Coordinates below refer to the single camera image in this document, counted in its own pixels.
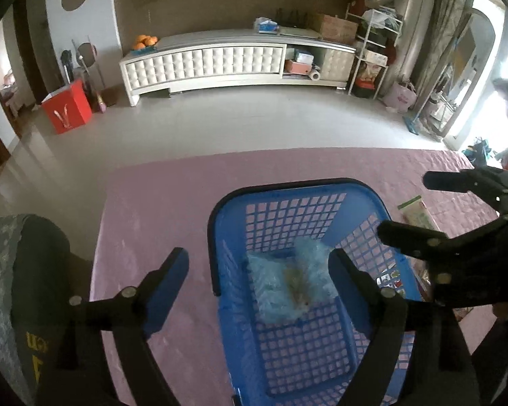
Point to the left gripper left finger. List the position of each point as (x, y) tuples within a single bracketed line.
[(132, 316)]

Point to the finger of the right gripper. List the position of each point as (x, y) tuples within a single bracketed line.
[(489, 184), (423, 244)]

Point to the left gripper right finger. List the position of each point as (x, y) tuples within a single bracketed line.
[(380, 315)]

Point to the green snack packet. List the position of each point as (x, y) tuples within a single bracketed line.
[(416, 213)]

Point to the blue plastic basket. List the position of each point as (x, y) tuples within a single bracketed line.
[(288, 337)]

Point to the standing arched mirror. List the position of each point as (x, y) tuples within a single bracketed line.
[(457, 73)]

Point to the light blue snack packet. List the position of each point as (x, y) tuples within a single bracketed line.
[(285, 288)]

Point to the pink quilted table cloth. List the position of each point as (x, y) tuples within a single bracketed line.
[(152, 208)]

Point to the pink white shopping bag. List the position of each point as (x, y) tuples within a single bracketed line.
[(400, 97)]

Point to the white metal shelf rack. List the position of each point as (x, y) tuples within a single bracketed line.
[(378, 31)]

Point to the silver floor air conditioner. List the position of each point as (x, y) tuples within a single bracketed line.
[(415, 15)]

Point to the brown cardboard box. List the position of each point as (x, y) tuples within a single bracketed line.
[(337, 30)]

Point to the red gift bag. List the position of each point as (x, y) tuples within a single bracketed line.
[(68, 107)]

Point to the blue tissue pack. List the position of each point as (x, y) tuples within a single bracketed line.
[(266, 26)]

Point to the white tufted TV cabinet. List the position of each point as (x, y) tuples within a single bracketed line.
[(241, 57)]

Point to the pile of oranges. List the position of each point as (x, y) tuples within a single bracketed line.
[(144, 41)]

